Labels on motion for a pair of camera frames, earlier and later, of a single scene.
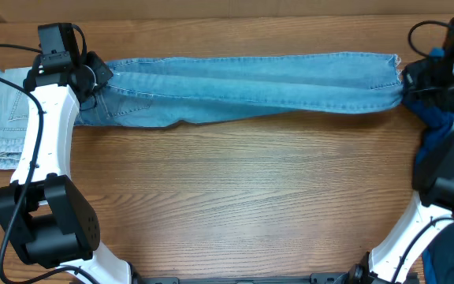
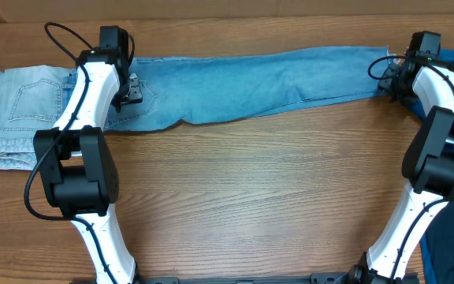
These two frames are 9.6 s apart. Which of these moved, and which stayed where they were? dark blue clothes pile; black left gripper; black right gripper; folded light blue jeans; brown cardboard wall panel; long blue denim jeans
Moved: black left gripper; black right gripper; long blue denim jeans
Stayed: brown cardboard wall panel; dark blue clothes pile; folded light blue jeans
